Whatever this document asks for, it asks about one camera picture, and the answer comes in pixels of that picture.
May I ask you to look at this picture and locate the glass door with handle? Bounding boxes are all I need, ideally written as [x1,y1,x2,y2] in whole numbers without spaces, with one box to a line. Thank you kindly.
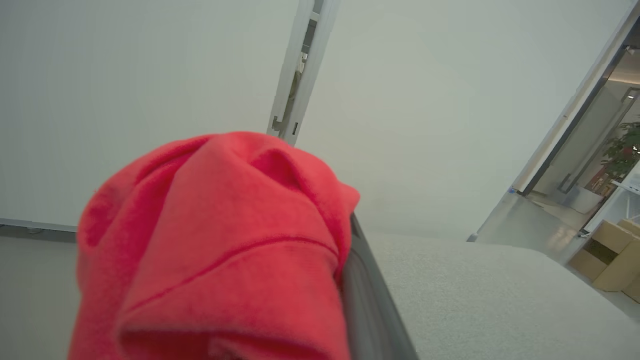
[520,45,640,197]

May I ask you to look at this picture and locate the light grey fabric sofa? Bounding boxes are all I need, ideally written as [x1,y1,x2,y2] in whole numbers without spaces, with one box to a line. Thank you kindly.
[364,231,640,360]

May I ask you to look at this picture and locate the red fleece garment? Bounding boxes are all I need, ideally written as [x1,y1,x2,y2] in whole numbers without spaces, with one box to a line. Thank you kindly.
[67,131,361,360]

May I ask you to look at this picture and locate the white partition wall frame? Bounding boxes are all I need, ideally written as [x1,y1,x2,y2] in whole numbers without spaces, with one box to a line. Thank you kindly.
[266,0,342,147]

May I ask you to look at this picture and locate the cardboard box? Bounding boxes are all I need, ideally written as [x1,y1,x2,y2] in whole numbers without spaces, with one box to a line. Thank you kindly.
[569,219,640,304]

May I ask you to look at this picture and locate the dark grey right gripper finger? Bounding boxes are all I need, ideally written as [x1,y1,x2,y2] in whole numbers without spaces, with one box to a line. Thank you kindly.
[341,213,420,360]

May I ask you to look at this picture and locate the green potted plant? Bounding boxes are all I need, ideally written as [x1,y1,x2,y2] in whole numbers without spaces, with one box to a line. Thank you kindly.
[601,121,640,180]

